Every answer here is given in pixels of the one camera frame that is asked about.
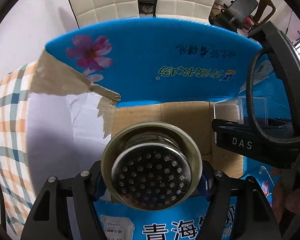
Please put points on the plaid cloth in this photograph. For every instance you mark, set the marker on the plaid cloth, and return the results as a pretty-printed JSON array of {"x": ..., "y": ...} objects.
[{"x": 15, "y": 181}]

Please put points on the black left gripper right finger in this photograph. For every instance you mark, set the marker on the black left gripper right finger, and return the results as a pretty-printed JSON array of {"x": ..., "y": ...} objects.
[{"x": 253, "y": 218}]

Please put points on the clear acrylic box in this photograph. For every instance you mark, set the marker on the clear acrylic box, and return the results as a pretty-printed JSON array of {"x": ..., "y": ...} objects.
[{"x": 240, "y": 114}]

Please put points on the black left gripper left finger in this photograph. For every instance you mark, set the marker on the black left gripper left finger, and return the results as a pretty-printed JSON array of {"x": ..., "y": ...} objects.
[{"x": 49, "y": 216}]

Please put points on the black weight bench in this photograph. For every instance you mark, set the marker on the black weight bench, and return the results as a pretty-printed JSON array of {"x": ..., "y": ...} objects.
[{"x": 232, "y": 17}]

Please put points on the blue cardboard box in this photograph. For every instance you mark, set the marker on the blue cardboard box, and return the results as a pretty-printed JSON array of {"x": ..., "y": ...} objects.
[{"x": 94, "y": 82}]

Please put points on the left white quilted chair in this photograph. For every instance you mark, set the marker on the left white quilted chair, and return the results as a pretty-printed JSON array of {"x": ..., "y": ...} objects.
[{"x": 88, "y": 12}]

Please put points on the metal strainer cup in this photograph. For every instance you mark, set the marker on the metal strainer cup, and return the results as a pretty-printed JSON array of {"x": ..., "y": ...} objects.
[{"x": 151, "y": 166}]

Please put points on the wooden chair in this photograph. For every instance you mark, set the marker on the wooden chair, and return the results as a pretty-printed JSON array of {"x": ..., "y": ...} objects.
[{"x": 262, "y": 5}]

